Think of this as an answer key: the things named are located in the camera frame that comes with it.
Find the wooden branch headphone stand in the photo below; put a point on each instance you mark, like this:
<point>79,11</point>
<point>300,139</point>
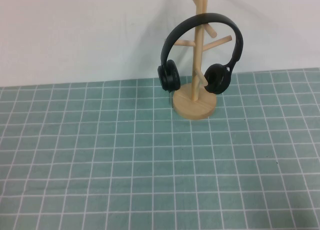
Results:
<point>194,90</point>

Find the black over-ear headphones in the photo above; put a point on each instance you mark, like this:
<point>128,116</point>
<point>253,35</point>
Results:
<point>175,30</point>

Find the teal checkered tablecloth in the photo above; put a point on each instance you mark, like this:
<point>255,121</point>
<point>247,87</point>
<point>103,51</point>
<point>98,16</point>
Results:
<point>125,165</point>

